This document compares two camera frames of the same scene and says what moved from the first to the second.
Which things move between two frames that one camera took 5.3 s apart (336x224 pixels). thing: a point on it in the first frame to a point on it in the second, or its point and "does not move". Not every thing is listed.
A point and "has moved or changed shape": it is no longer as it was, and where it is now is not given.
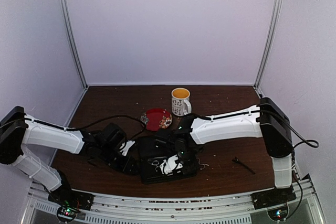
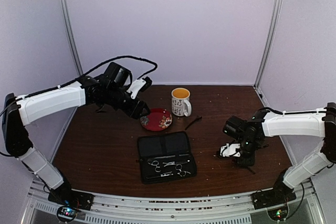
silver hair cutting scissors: (203, 164) has moved or changed shape
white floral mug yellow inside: (180, 104) does not move
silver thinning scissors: (156, 162) does not move
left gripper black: (128, 163) to (134, 112)
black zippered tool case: (153, 150) does not move
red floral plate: (155, 118) does not move
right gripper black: (195, 166) to (250, 161)
